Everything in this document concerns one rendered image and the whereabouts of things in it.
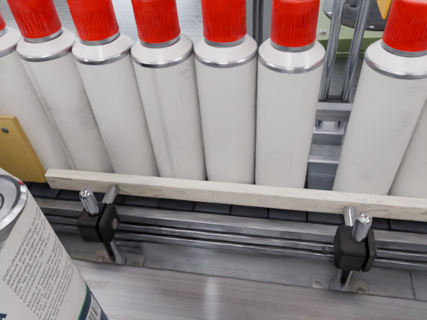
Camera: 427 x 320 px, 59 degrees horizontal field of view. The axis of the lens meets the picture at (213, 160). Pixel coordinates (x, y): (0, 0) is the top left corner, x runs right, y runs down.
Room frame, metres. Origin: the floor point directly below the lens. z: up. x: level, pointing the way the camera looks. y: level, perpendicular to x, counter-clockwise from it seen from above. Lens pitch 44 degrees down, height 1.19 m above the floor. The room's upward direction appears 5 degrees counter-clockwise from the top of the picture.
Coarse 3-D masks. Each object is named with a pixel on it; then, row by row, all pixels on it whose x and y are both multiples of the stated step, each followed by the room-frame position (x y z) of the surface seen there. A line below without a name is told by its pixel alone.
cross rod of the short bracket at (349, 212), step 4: (344, 208) 0.21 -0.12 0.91; (348, 208) 0.20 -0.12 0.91; (352, 208) 0.20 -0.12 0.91; (344, 212) 0.20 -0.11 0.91; (348, 212) 0.20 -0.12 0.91; (352, 212) 0.20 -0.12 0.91; (344, 216) 0.20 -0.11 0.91; (348, 216) 0.20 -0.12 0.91; (352, 216) 0.20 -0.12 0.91; (356, 216) 0.20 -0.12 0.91; (344, 220) 0.19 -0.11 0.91; (348, 220) 0.19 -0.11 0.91; (352, 220) 0.19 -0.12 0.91; (344, 224) 0.19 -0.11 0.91; (348, 224) 0.19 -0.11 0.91; (352, 224) 0.19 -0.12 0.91
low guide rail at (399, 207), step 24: (120, 192) 0.26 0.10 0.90; (144, 192) 0.25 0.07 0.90; (168, 192) 0.25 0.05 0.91; (192, 192) 0.24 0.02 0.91; (216, 192) 0.24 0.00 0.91; (240, 192) 0.23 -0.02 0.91; (264, 192) 0.23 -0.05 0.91; (288, 192) 0.23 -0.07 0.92; (312, 192) 0.22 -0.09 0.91; (336, 192) 0.22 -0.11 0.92; (384, 216) 0.20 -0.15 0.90; (408, 216) 0.20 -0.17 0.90
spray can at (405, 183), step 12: (420, 120) 0.23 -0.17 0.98; (420, 132) 0.23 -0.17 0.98; (408, 144) 0.23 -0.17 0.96; (420, 144) 0.22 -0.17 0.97; (408, 156) 0.23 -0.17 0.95; (420, 156) 0.22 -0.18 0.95; (408, 168) 0.22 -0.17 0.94; (420, 168) 0.22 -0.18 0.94; (396, 180) 0.23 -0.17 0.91; (408, 180) 0.22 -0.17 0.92; (420, 180) 0.21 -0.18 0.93; (396, 192) 0.23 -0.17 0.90; (408, 192) 0.22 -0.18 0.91; (420, 192) 0.21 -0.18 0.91
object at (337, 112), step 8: (256, 104) 0.30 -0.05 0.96; (320, 104) 0.29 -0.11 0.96; (328, 104) 0.29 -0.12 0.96; (336, 104) 0.29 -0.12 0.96; (344, 104) 0.29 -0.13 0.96; (352, 104) 0.29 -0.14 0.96; (256, 112) 0.30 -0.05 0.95; (320, 112) 0.29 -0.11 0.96; (328, 112) 0.29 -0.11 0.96; (336, 112) 0.28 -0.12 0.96; (344, 112) 0.28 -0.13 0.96; (328, 120) 0.29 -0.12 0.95; (336, 120) 0.28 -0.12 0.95; (344, 120) 0.28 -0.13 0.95
